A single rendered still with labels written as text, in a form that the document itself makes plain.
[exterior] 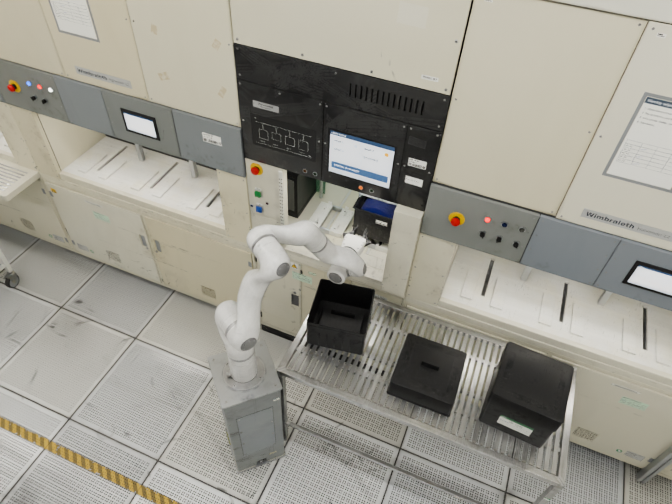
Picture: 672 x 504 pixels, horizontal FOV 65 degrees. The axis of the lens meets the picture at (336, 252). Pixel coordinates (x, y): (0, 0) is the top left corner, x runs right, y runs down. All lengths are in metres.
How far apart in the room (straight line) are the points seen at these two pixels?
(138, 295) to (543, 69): 2.95
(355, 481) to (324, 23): 2.28
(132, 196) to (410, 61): 1.93
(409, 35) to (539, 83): 0.46
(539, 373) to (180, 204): 2.09
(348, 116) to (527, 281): 1.33
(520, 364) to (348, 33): 1.49
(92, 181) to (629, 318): 3.05
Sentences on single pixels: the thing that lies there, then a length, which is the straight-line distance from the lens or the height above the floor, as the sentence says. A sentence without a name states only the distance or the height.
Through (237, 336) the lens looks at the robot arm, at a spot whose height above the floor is 1.18.
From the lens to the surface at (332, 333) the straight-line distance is 2.44.
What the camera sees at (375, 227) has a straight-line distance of 2.72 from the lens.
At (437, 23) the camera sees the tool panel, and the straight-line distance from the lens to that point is 1.89.
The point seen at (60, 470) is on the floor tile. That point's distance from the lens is 3.37.
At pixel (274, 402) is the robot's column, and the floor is 0.64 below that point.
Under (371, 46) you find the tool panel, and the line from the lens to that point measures 1.98.
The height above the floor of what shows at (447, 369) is 0.86.
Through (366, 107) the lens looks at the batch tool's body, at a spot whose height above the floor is 1.82.
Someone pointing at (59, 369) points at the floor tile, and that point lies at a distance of 3.70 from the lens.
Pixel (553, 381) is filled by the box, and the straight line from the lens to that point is 2.39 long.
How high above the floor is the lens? 2.90
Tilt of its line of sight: 47 degrees down
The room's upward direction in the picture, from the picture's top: 4 degrees clockwise
